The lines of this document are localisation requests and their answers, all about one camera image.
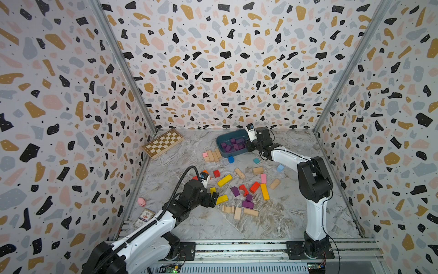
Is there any teal storage bin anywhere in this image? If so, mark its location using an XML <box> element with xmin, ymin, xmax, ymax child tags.
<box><xmin>216</xmin><ymin>129</ymin><xmax>249</xmax><ymax>158</ymax></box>

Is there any purple brick middle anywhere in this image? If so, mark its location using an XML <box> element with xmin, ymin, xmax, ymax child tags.
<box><xmin>230</xmin><ymin>186</ymin><xmax>240</xmax><ymax>197</ymax></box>

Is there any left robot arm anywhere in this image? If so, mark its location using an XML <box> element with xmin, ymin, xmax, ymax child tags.
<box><xmin>82</xmin><ymin>166</ymin><xmax>219</xmax><ymax>274</ymax></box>

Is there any natural wood arch brick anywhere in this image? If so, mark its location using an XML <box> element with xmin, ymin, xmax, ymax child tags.
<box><xmin>221</xmin><ymin>205</ymin><xmax>235</xmax><ymax>213</ymax></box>

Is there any long yellow brick lower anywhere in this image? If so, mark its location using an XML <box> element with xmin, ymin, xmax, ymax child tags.
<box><xmin>216</xmin><ymin>195</ymin><xmax>229</xmax><ymax>205</ymax></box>

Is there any natural wood brick right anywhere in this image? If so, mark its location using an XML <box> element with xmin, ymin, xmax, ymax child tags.
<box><xmin>270</xmin><ymin>179</ymin><xmax>281</xmax><ymax>190</ymax></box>

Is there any long yellow brick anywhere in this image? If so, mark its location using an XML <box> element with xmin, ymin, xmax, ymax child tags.
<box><xmin>217</xmin><ymin>175</ymin><xmax>233</xmax><ymax>187</ymax></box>
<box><xmin>216</xmin><ymin>195</ymin><xmax>229</xmax><ymax>205</ymax></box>

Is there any red arch brick centre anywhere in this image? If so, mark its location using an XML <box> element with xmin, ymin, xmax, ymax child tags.
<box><xmin>238</xmin><ymin>184</ymin><xmax>249</xmax><ymax>197</ymax></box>

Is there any purple brick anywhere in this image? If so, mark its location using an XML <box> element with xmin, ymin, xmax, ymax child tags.
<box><xmin>242</xmin><ymin>201</ymin><xmax>254</xmax><ymax>210</ymax></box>
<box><xmin>230</xmin><ymin>186</ymin><xmax>240</xmax><ymax>197</ymax></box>

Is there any wooden chessboard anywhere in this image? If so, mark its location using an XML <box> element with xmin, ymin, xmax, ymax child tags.
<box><xmin>143</xmin><ymin>129</ymin><xmax>184</xmax><ymax>159</ymax></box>

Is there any playing card box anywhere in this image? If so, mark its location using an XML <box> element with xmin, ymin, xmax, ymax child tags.
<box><xmin>133</xmin><ymin>208</ymin><xmax>156</xmax><ymax>228</ymax></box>

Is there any natural wood flat brick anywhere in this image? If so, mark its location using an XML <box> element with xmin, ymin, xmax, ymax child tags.
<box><xmin>244</xmin><ymin>208</ymin><xmax>259</xmax><ymax>217</ymax></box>

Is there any purple brick front left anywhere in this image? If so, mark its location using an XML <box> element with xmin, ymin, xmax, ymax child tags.
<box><xmin>242</xmin><ymin>201</ymin><xmax>254</xmax><ymax>210</ymax></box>

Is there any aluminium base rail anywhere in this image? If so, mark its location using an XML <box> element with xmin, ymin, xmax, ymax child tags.
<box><xmin>92</xmin><ymin>238</ymin><xmax>386</xmax><ymax>274</ymax></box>

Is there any long natural wood brick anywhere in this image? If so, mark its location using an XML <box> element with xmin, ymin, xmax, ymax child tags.
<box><xmin>207</xmin><ymin>150</ymin><xmax>215</xmax><ymax>162</ymax></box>

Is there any long yellow brick upper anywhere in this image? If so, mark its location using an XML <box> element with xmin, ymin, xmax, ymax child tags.
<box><xmin>217</xmin><ymin>175</ymin><xmax>233</xmax><ymax>187</ymax></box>

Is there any pink toy pig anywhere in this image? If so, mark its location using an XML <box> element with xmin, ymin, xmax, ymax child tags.
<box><xmin>138</xmin><ymin>198</ymin><xmax>146</xmax><ymax>207</ymax></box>

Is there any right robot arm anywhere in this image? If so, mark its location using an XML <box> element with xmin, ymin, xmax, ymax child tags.
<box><xmin>245</xmin><ymin>123</ymin><xmax>333</xmax><ymax>258</ymax></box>

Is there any natural wood brick centre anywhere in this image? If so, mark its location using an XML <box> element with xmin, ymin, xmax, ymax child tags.
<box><xmin>252</xmin><ymin>167</ymin><xmax>264</xmax><ymax>175</ymax></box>

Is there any upright yellow brick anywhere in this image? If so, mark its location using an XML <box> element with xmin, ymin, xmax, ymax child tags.
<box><xmin>261</xmin><ymin>184</ymin><xmax>270</xmax><ymax>200</ymax></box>

